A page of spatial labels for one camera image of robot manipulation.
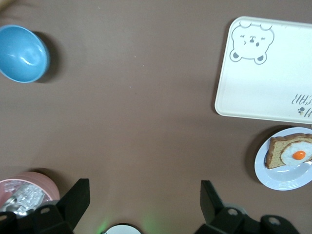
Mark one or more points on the metal scoop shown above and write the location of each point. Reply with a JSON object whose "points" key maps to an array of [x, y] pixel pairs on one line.
{"points": [[11, 202]]}

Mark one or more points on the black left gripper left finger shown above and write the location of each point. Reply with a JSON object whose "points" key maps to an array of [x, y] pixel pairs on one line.
{"points": [[73, 202]]}

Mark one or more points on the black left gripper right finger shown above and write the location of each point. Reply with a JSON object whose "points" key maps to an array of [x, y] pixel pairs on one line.
{"points": [[214, 207]]}

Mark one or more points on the pink bowl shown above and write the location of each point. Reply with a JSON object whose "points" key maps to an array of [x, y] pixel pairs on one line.
{"points": [[41, 179]]}

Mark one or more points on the blue bowl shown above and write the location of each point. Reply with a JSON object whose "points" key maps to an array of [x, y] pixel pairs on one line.
{"points": [[22, 53]]}

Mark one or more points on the clear ice cubes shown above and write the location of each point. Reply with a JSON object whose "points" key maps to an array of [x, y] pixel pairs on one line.
{"points": [[31, 195]]}

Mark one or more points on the bread slice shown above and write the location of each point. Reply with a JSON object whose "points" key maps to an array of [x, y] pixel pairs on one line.
{"points": [[275, 153]]}

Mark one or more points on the fried egg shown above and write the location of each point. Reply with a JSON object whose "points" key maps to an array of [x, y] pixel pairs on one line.
{"points": [[298, 154]]}

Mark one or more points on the pale lavender round plate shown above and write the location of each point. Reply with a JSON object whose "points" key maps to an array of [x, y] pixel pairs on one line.
{"points": [[280, 178]]}

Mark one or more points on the cream bear print tray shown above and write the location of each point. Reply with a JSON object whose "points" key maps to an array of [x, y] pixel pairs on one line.
{"points": [[263, 85]]}

